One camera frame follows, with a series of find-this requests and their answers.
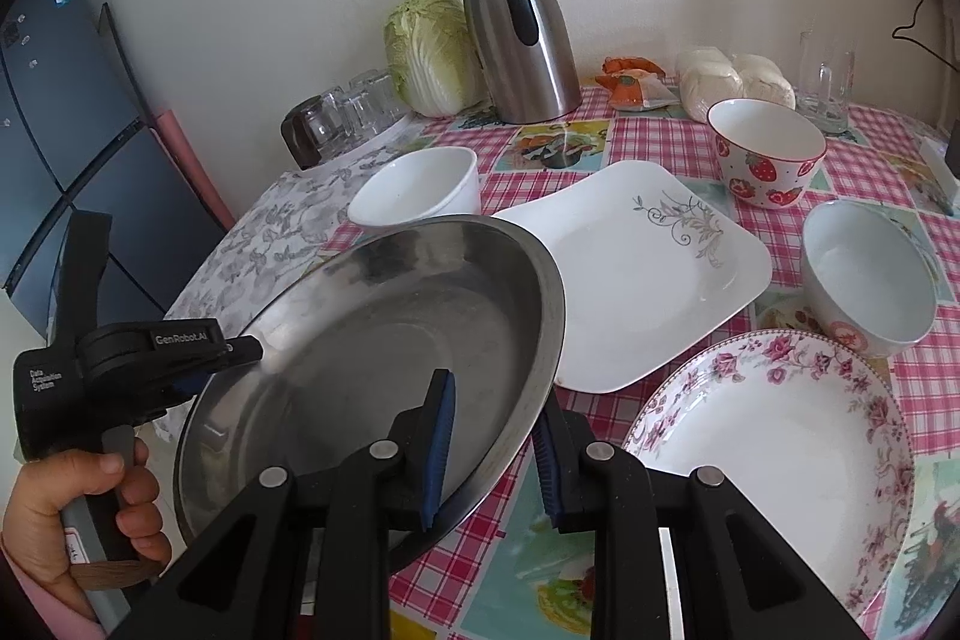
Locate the pink floral round plate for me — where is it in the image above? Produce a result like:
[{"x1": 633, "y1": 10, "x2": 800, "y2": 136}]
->
[{"x1": 623, "y1": 330, "x2": 914, "y2": 615}]

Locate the stainless steel thermos jug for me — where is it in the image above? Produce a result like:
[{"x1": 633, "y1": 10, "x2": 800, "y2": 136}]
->
[{"x1": 462, "y1": 0, "x2": 581, "y2": 125}]

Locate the grey floral towel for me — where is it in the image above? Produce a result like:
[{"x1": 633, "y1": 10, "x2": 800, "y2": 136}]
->
[{"x1": 166, "y1": 117, "x2": 425, "y2": 336}]

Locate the pink checkered tablecloth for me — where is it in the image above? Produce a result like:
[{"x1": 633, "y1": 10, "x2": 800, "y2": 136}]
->
[{"x1": 172, "y1": 89, "x2": 958, "y2": 638}]

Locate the light blue bowl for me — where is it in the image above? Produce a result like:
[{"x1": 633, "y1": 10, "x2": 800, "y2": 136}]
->
[{"x1": 800, "y1": 200, "x2": 937, "y2": 359}]

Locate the white rectangular floral plate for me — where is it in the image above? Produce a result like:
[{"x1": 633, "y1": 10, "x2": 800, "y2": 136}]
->
[{"x1": 496, "y1": 161, "x2": 773, "y2": 395}]

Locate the glass teapot black handle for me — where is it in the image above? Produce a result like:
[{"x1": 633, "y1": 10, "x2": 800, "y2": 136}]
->
[{"x1": 280, "y1": 94, "x2": 347, "y2": 169}]

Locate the dark blue refrigerator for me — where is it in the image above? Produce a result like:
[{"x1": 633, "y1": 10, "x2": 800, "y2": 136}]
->
[{"x1": 2, "y1": 0, "x2": 224, "y2": 333}]

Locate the clear glass mug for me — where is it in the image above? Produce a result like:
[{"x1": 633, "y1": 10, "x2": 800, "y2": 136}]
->
[{"x1": 794, "y1": 28, "x2": 856, "y2": 136}]

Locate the napa cabbage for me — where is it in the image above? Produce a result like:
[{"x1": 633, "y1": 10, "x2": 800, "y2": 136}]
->
[{"x1": 384, "y1": 0, "x2": 487, "y2": 119}]

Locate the person left hand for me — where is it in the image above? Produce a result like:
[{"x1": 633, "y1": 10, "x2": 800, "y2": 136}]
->
[{"x1": 2, "y1": 438, "x2": 172, "y2": 620}]

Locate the bag of steamed buns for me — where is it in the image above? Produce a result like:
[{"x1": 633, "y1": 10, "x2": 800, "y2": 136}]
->
[{"x1": 675, "y1": 46, "x2": 796, "y2": 124}]

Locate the strawberry pattern bowl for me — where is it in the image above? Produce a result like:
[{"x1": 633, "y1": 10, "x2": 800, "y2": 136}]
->
[{"x1": 706, "y1": 97, "x2": 827, "y2": 209}]

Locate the small white bowl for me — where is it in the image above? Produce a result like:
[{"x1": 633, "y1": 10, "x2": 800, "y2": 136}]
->
[{"x1": 347, "y1": 146, "x2": 480, "y2": 229}]

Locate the orange snack packet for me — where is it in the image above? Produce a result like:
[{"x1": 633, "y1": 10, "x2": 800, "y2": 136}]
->
[{"x1": 594, "y1": 57, "x2": 679, "y2": 112}]

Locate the upturned clear glass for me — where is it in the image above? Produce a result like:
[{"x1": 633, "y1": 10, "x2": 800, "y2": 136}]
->
[{"x1": 347, "y1": 70, "x2": 409, "y2": 138}]

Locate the stainless steel round pan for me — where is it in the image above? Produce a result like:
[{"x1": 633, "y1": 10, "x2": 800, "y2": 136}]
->
[{"x1": 172, "y1": 216, "x2": 566, "y2": 570}]

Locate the white power strip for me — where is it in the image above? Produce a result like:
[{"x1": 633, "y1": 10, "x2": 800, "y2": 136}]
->
[{"x1": 919, "y1": 136, "x2": 960, "y2": 211}]

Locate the black cable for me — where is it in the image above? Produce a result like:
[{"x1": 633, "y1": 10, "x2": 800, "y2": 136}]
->
[{"x1": 890, "y1": 0, "x2": 955, "y2": 80}]

